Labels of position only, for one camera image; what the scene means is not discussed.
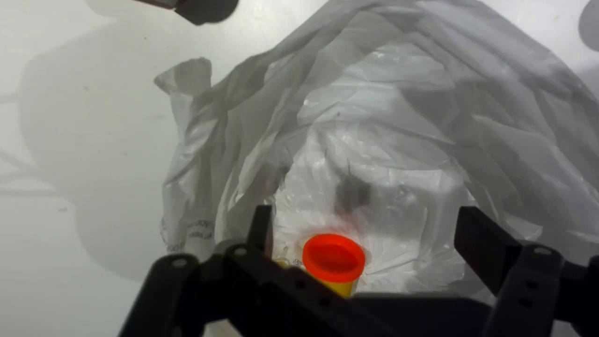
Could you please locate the orange-lid yellow container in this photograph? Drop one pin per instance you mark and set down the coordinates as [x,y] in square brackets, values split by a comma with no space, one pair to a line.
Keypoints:
[333,260]

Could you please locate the white plastic bag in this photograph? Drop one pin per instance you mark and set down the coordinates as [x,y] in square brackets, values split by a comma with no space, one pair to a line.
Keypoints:
[404,125]

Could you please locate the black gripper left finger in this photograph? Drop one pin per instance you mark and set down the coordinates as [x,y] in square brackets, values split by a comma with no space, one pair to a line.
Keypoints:
[235,293]

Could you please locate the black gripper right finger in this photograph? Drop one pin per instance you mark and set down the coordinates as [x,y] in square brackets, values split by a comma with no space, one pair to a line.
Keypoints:
[542,293]

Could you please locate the red-lid spice jar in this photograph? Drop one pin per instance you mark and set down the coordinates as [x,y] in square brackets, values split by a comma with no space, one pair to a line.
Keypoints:
[198,11]

